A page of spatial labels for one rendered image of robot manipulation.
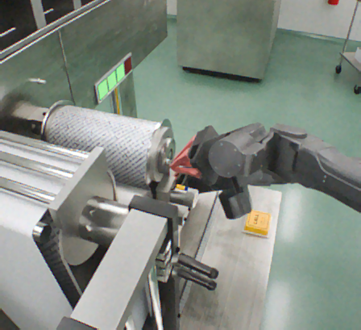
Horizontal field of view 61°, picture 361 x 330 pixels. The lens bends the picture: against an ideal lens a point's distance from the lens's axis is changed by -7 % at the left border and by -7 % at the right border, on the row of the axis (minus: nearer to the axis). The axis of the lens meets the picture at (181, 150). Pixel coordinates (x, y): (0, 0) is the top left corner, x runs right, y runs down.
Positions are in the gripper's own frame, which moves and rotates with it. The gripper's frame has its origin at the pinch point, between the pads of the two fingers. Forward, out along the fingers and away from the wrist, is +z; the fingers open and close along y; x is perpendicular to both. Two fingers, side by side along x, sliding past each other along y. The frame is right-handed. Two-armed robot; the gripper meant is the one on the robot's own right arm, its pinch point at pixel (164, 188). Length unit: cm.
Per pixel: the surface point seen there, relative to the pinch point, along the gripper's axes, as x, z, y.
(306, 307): -125, -2, 35
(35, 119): 32.1, 13.5, -8.5
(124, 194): 14.0, -6.9, -17.6
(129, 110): -3, 56, 71
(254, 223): -25.4, -13.7, 8.0
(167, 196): 7.2, -10.6, -12.1
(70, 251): 21.0, -13.7, -36.9
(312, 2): -72, -17, 444
